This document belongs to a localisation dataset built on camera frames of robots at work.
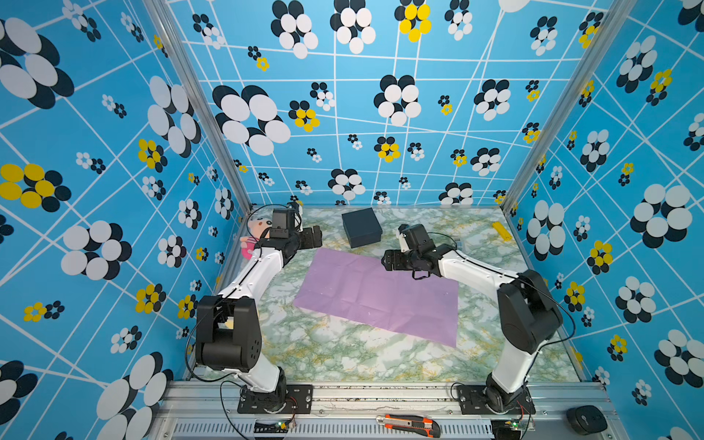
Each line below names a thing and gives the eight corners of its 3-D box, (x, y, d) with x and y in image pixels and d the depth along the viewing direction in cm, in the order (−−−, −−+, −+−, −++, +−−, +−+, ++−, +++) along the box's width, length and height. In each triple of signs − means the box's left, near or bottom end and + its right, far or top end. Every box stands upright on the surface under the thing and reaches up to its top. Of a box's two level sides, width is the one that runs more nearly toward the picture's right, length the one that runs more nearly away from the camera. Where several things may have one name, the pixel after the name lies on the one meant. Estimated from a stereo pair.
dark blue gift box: (350, 248, 109) (350, 238, 103) (342, 225, 117) (341, 214, 111) (381, 240, 111) (381, 230, 106) (370, 218, 119) (370, 207, 114)
